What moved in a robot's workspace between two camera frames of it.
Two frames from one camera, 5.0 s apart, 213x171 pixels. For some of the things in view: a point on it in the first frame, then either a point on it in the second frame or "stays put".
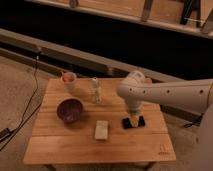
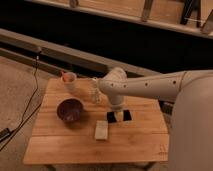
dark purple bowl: [70, 109] stays put
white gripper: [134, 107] to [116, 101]
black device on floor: [4, 132] stays put
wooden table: [71, 129] stays put
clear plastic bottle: [96, 91] stays put
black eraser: [126, 123] to [112, 119]
